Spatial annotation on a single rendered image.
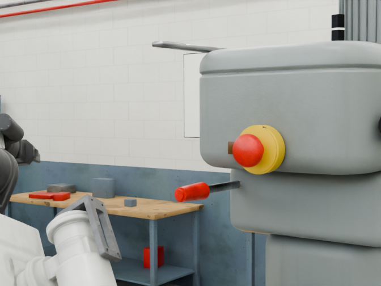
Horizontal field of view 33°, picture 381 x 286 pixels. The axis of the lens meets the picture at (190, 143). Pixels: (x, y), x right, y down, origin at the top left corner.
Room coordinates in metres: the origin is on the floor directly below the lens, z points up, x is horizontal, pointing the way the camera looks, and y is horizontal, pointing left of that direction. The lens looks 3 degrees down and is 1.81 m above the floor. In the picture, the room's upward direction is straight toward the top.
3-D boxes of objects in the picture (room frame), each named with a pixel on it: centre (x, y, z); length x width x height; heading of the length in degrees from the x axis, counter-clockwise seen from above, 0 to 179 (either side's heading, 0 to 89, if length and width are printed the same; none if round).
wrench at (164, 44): (0.91, -0.03, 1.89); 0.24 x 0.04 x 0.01; 142
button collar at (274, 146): (0.78, -0.09, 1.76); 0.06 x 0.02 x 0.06; 53
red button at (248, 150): (0.76, -0.07, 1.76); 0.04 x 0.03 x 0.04; 53
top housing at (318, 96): (0.97, -0.23, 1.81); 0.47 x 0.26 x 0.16; 143
